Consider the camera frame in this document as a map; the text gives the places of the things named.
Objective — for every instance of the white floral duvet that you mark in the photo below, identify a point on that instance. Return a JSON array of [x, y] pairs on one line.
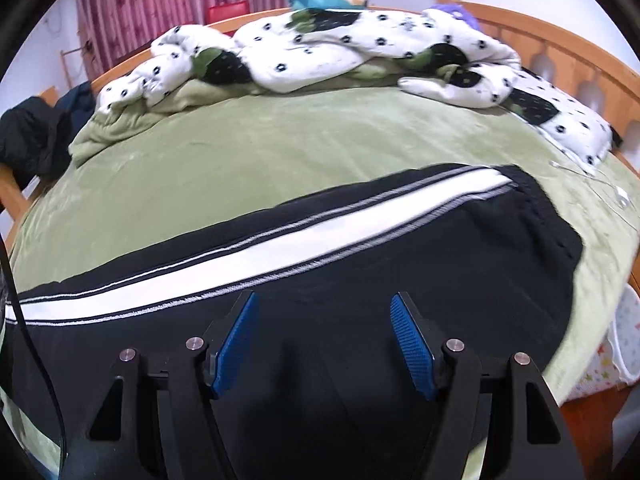
[[432, 54]]

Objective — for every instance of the black jacket on bedframe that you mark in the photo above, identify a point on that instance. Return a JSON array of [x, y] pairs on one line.
[[34, 141]]

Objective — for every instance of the white star-patterned bin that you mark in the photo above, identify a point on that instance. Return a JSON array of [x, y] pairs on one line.
[[616, 361]]

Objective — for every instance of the wooden coat rack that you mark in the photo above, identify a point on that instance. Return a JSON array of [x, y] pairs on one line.
[[77, 63]]

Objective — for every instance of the green plush bed blanket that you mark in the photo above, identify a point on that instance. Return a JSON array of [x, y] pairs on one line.
[[219, 160]]

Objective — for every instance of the black sweatpants with white stripe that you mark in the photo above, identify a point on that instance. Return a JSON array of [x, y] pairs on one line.
[[323, 391]]

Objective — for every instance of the dark blue garment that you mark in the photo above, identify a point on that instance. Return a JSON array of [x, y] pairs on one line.
[[77, 105]]

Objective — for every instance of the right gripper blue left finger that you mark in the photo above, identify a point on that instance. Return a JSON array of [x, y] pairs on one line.
[[155, 417]]

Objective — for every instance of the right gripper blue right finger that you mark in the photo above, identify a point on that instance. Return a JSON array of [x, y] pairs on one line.
[[527, 436]]

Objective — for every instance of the teal patterned pillow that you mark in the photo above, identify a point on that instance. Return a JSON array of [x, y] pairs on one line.
[[297, 5]]

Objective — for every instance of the purple plush toy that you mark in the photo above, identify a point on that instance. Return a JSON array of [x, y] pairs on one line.
[[457, 11]]

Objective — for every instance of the right red chair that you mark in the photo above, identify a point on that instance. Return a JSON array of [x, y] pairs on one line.
[[225, 11]]

